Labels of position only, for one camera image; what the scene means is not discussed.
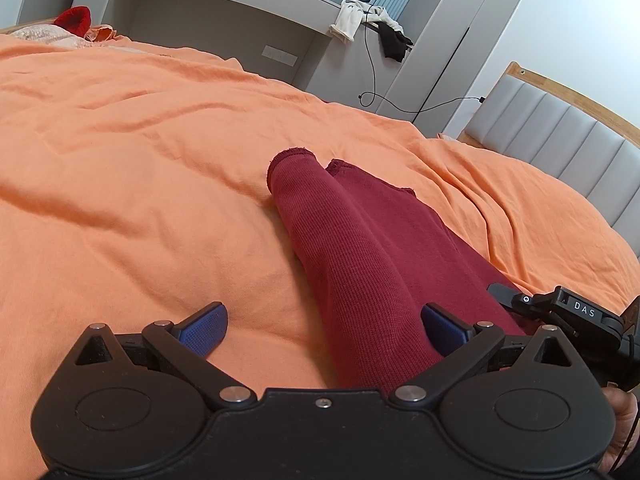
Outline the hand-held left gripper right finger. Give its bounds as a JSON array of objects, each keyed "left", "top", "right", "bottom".
[{"left": 390, "top": 302, "right": 573, "bottom": 408}]

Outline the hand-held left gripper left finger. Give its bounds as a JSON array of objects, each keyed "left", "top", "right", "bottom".
[{"left": 74, "top": 301, "right": 258, "bottom": 408}]

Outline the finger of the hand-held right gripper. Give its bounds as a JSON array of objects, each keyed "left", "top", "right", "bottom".
[{"left": 487, "top": 282, "right": 557, "bottom": 319}]

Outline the maroon knit garment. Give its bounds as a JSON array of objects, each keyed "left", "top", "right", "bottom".
[{"left": 266, "top": 147, "right": 531, "bottom": 391}]

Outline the person's right hand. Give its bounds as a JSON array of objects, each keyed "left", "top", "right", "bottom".
[{"left": 601, "top": 386, "right": 640, "bottom": 472}]

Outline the grey padded headboard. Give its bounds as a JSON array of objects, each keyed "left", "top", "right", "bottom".
[{"left": 457, "top": 60, "right": 640, "bottom": 258}]

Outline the orange bed blanket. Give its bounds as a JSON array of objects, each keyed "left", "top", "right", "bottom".
[{"left": 0, "top": 35, "right": 640, "bottom": 411}]

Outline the tall grey cabinet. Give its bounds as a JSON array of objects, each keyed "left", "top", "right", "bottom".
[{"left": 375, "top": 0, "right": 540, "bottom": 127}]

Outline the black cloth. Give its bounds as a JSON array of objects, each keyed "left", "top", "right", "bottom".
[{"left": 377, "top": 20, "right": 416, "bottom": 64}]

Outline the grey built-in niche unit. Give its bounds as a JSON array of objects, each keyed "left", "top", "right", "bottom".
[{"left": 97, "top": 0, "right": 353, "bottom": 98}]

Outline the white cloth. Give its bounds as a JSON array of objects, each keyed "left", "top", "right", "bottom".
[{"left": 328, "top": 0, "right": 402, "bottom": 47}]

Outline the patterned pillow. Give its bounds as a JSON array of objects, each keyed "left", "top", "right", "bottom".
[{"left": 9, "top": 24, "right": 125, "bottom": 51}]

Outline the red knit hat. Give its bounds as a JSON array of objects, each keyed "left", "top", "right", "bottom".
[{"left": 52, "top": 5, "right": 92, "bottom": 37}]

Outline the black cable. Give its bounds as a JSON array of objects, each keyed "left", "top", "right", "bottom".
[{"left": 359, "top": 6, "right": 488, "bottom": 114}]

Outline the white wall socket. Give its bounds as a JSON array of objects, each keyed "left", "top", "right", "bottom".
[{"left": 262, "top": 44, "right": 299, "bottom": 67}]

